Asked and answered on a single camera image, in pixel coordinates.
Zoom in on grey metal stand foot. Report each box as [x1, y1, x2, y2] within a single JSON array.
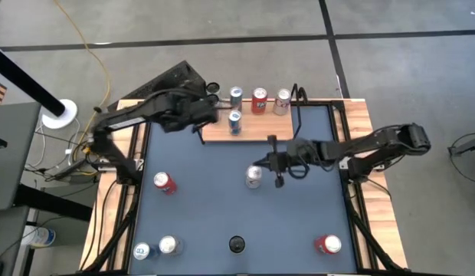
[[447, 136, 475, 158]]

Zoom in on black pole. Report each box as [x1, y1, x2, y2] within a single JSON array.
[[0, 44, 67, 118]]

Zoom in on black desk beam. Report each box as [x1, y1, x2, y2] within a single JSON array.
[[13, 182, 93, 222]]

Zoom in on blue silver Red Bull can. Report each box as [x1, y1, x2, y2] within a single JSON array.
[[228, 86, 244, 112], [228, 110, 243, 137], [133, 241, 161, 261]]

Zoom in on blue grey table mat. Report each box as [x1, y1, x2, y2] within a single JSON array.
[[128, 103, 359, 275]]

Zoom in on black power strip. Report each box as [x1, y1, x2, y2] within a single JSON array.
[[53, 159, 89, 182]]

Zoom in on white round pole base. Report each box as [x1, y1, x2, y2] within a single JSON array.
[[41, 98, 78, 130]]

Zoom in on wooden shelf board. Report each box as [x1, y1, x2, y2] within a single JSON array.
[[194, 81, 310, 146]]

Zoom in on white silver Coca-Cola can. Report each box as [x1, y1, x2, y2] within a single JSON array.
[[245, 165, 263, 190], [272, 88, 292, 117], [159, 235, 185, 257]]

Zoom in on yellow cable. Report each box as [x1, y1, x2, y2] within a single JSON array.
[[53, 0, 111, 154]]

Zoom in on red Fanta can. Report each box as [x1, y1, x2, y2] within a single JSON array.
[[152, 171, 178, 196], [251, 87, 269, 116], [313, 234, 342, 256]]

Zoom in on grey desk top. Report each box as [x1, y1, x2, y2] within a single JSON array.
[[0, 101, 42, 212]]

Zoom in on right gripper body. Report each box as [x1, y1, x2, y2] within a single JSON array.
[[267, 134, 300, 189]]

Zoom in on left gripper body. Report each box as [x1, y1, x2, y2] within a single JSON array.
[[185, 95, 220, 133]]

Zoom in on white bottle blue label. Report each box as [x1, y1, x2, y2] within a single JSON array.
[[21, 225, 57, 248]]

